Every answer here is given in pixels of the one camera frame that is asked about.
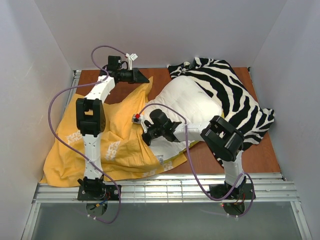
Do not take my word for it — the aluminium rail frame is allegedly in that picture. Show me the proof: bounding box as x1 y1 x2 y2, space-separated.
21 67 312 240

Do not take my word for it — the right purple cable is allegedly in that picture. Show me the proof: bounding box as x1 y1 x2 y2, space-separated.
138 103 256 220

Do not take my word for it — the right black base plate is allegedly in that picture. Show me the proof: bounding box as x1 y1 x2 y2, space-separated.
207 183 256 200

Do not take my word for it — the zebra striped blanket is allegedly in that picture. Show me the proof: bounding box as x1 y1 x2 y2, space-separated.
167 57 275 151

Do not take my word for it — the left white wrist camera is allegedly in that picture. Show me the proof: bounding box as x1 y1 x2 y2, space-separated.
125 53 138 71

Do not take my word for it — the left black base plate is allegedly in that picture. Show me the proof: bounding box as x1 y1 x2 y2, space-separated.
77 184 122 201

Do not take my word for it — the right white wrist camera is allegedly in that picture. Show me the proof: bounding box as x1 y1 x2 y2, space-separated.
131 113 148 133

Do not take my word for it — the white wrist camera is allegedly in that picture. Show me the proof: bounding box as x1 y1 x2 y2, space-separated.
131 113 148 133
125 53 138 71

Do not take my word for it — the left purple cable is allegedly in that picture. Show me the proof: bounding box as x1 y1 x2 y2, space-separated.
48 45 132 225

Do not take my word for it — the white pillow yellow edge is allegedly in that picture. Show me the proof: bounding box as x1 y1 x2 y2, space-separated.
143 76 223 164

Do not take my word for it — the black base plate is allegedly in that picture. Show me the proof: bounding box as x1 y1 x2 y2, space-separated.
77 184 122 201
207 183 256 200

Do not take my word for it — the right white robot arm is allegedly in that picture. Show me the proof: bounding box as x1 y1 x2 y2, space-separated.
138 108 247 199

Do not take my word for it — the purple cable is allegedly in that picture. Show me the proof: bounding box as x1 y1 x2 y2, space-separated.
48 45 132 225
138 103 256 220

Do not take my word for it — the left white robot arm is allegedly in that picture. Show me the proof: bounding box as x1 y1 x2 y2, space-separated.
75 53 149 199

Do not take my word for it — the yellow pillowcase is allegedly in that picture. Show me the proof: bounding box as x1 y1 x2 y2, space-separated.
40 77 187 187

